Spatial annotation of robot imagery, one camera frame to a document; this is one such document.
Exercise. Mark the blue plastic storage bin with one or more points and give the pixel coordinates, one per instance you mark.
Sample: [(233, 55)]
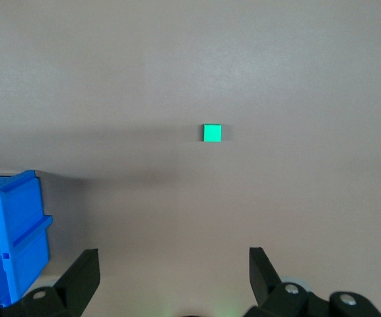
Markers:
[(8, 231)]

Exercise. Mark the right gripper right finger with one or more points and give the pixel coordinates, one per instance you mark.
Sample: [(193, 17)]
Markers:
[(266, 284)]

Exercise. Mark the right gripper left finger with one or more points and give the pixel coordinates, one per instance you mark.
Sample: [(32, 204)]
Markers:
[(78, 284)]

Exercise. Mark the green cube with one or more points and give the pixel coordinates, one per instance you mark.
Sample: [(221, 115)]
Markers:
[(212, 133)]

